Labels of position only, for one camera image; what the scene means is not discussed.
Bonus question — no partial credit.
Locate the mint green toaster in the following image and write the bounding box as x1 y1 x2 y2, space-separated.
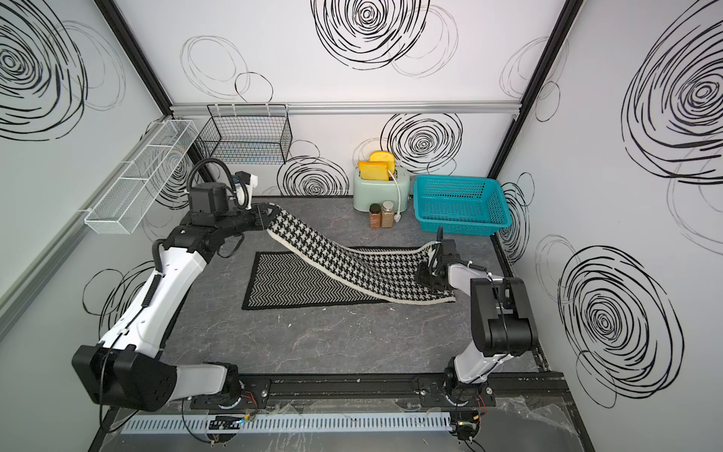
353 168 412 212

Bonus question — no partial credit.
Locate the white toaster cable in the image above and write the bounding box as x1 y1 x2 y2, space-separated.
389 170 405 222

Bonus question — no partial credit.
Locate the yellow toast slice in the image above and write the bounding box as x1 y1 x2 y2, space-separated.
358 161 390 182
368 151 397 173

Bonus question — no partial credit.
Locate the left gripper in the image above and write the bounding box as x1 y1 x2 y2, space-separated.
217 203 279 241

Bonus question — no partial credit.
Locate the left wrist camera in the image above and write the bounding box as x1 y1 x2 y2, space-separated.
233 171 258 210

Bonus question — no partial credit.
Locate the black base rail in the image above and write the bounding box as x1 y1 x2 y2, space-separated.
190 372 569 412

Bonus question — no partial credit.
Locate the grey slotted cable duct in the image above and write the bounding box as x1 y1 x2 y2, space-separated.
122 412 453 436

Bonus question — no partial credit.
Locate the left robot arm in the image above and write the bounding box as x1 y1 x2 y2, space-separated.
72 183 281 412

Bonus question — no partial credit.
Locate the silver lid spice jar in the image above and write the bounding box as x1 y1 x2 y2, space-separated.
380 201 397 229

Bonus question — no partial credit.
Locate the front yellow toast slice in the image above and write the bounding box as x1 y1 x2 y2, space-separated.
358 161 390 182

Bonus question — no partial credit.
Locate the black wire wall basket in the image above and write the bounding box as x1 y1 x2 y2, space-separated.
197 104 293 165

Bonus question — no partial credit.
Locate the rear yellow toast slice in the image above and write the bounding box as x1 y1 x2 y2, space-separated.
368 151 397 173

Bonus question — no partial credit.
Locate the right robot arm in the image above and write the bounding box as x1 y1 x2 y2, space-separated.
415 227 538 397

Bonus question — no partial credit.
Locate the white wire wall shelf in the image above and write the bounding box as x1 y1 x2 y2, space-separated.
84 120 199 235

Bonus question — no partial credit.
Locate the teal plastic basket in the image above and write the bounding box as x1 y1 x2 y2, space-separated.
412 175 512 237

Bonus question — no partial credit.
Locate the dark lid spice jar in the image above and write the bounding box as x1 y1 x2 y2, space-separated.
369 203 381 229

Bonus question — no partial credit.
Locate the black white knitted scarf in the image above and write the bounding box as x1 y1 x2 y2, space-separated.
242 210 456 311

